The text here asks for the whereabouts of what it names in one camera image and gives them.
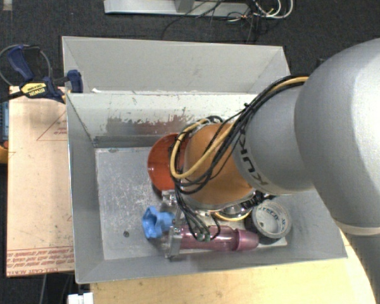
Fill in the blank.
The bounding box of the red-orange bowl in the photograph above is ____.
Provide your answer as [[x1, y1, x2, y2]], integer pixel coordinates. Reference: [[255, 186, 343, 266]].
[[146, 132, 191, 192]]

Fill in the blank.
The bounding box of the yellow ring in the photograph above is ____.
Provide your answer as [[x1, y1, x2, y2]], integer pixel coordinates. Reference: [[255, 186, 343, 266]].
[[213, 210, 253, 223]]

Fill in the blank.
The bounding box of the blue plastic toy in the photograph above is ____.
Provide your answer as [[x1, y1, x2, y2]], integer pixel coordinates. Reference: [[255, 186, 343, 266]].
[[141, 205, 177, 239]]

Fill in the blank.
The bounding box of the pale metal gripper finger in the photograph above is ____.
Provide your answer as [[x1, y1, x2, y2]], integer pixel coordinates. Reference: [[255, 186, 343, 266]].
[[161, 191, 181, 206], [164, 226, 183, 261]]

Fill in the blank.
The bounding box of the brown cardboard board red print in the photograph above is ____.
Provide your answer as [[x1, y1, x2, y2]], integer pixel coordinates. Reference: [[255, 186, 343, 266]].
[[5, 85, 75, 277]]

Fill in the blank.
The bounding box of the grey metal bin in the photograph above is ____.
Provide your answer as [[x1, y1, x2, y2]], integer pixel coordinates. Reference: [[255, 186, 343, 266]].
[[61, 35, 348, 285]]

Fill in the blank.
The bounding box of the grey tape roll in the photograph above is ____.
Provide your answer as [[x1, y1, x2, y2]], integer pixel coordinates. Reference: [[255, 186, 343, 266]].
[[251, 199, 293, 240]]

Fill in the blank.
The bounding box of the purple plastic bottle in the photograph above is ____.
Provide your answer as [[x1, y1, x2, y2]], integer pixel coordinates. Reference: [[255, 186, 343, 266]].
[[177, 224, 260, 252]]

